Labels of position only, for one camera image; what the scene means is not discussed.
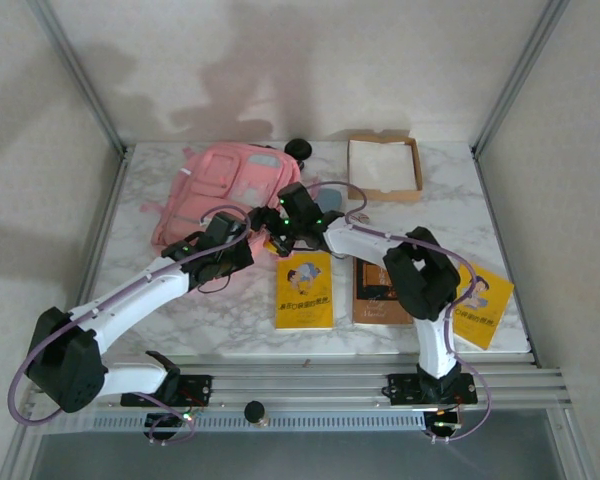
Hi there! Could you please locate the grey metal panel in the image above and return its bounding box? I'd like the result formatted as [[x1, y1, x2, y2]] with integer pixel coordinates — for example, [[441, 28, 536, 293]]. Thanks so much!
[[29, 432, 566, 480]]

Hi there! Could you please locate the yellow cartoon cover book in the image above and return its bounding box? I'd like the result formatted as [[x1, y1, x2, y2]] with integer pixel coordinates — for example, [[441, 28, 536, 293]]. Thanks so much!
[[449, 259, 515, 351], [274, 252, 334, 331]]

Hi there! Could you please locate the white paper sheet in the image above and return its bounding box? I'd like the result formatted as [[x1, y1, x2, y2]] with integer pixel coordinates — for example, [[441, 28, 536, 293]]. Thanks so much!
[[349, 138, 417, 192]]

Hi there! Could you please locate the aluminium rail frame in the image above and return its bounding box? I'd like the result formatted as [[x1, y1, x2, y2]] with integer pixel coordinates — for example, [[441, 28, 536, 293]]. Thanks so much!
[[27, 352, 574, 426]]

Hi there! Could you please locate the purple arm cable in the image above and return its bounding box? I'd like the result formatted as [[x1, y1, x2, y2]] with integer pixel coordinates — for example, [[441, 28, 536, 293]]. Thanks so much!
[[299, 182, 492, 445], [7, 204, 254, 445]]

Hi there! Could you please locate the brown cardboard tray box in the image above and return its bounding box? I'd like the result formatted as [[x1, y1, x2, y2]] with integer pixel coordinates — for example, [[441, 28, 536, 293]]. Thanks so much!
[[347, 130, 425, 203]]

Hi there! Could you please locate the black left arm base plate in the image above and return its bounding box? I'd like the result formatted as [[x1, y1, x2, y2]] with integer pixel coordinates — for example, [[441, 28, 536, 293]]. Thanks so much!
[[120, 373, 214, 407]]

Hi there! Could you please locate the brown cover book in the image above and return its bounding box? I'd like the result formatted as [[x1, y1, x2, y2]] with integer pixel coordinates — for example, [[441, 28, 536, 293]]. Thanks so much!
[[352, 254, 414, 326]]

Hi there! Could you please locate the aluminium side rail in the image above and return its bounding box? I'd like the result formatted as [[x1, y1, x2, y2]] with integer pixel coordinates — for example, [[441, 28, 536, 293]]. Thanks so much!
[[74, 147, 134, 321]]

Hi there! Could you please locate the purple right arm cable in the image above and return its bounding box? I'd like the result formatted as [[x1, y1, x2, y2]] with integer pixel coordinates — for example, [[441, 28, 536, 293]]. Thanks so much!
[[299, 182, 492, 445]]

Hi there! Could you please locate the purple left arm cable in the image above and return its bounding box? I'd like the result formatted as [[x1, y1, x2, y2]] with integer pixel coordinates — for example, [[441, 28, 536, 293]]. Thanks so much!
[[7, 204, 254, 445]]

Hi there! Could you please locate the black knob on brass stem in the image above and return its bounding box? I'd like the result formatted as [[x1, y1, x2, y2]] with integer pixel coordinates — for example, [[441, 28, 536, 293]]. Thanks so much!
[[243, 399, 269, 430]]

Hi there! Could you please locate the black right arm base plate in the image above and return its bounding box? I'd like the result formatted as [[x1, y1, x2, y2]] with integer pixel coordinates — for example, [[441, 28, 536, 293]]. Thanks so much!
[[387, 372, 477, 406]]

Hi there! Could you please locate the aluminium frame post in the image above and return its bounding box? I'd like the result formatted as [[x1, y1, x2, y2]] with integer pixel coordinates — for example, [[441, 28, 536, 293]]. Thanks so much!
[[471, 0, 572, 157], [29, 0, 130, 156]]

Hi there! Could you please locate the black controller board with LEDs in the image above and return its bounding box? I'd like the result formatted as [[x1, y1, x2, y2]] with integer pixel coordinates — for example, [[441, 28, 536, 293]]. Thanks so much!
[[144, 409, 197, 445], [424, 407, 465, 442]]

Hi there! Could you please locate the pink backpack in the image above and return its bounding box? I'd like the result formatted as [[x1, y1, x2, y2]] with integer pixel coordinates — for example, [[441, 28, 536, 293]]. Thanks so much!
[[142, 143, 304, 297]]

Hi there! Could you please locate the grey slotted cable duct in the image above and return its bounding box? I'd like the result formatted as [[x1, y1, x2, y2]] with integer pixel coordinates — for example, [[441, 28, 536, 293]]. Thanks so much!
[[89, 412, 427, 434]]

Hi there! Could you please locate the blue-grey pencil case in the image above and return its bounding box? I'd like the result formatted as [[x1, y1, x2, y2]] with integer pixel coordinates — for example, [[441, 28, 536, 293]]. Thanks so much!
[[313, 187, 346, 211]]

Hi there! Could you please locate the black round cap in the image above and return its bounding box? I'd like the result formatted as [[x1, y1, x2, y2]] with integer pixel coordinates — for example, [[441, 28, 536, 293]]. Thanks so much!
[[285, 138, 312, 160]]

